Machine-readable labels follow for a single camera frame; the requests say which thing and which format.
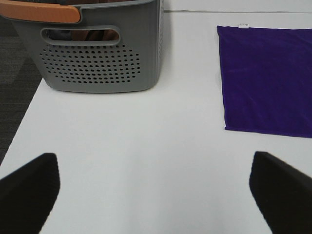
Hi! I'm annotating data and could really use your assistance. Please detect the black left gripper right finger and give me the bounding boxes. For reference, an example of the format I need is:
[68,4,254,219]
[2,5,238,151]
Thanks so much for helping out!
[249,152,312,234]

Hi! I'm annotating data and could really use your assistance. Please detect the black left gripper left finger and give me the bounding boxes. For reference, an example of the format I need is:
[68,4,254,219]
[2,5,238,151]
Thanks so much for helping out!
[0,153,60,234]

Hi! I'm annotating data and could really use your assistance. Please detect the purple microfiber towel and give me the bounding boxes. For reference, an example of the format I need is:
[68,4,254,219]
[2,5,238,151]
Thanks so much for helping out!
[217,26,312,138]

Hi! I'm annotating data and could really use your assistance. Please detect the grey perforated laundry basket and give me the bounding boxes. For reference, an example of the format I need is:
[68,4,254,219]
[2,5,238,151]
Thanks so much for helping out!
[2,0,164,93]

